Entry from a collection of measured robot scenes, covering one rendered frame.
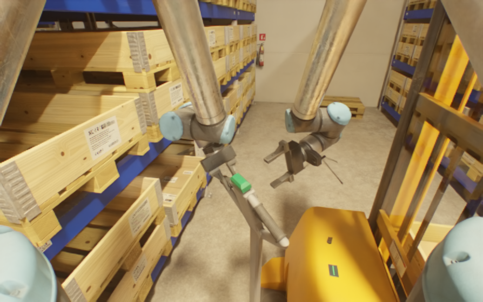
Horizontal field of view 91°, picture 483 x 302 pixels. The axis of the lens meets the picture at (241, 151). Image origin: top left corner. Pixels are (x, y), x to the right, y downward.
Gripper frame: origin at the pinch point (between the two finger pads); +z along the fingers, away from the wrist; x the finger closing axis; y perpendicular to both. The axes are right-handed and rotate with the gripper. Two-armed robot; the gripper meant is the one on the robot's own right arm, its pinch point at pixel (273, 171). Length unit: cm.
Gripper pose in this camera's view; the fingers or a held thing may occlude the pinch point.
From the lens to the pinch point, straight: 93.9
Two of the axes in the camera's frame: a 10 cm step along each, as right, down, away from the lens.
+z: -8.1, 4.9, -3.1
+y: -5.3, -4.0, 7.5
